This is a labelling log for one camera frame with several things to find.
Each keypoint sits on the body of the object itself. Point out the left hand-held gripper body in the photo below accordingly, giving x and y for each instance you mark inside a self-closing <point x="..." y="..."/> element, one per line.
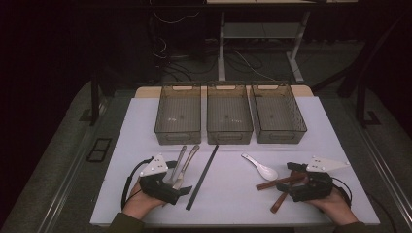
<point x="158" y="189"/>

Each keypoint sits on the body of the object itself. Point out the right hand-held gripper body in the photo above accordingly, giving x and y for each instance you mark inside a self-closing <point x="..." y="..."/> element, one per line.
<point x="315" y="187"/>

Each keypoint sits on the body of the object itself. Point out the brown wooden chopstick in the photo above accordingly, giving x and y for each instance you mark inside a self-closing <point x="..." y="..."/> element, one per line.
<point x="272" y="183"/>

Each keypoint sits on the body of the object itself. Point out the brown wooden spoon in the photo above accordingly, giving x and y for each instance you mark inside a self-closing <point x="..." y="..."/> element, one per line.
<point x="278" y="204"/>

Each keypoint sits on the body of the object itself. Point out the white ceramic spoon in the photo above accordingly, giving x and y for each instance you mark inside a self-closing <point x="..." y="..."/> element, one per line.
<point x="267" y="173"/>

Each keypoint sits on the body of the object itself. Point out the transparent grey plastic bin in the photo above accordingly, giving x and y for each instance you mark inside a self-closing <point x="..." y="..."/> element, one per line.
<point x="178" y="113"/>
<point x="277" y="113"/>
<point x="228" y="111"/>

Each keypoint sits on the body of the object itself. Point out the person's left hand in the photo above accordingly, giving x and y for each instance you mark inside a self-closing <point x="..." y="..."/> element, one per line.
<point x="141" y="204"/>

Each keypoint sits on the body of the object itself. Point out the person's right hand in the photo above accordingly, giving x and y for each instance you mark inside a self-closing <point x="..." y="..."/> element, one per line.
<point x="338" y="207"/>

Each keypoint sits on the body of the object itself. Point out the black metal stand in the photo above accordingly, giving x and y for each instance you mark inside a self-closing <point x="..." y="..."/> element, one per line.
<point x="94" y="100"/>
<point x="361" y="103"/>

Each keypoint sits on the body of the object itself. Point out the black slanted metal beam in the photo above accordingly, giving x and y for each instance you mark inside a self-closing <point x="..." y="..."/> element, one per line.
<point x="353" y="81"/>

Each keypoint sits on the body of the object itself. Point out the aluminium floor rail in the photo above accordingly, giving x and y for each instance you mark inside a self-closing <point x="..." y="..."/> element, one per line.
<point x="390" y="181"/>
<point x="65" y="191"/>

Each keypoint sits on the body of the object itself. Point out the white metal desk frame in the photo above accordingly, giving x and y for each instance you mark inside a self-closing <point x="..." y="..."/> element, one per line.
<point x="259" y="30"/>

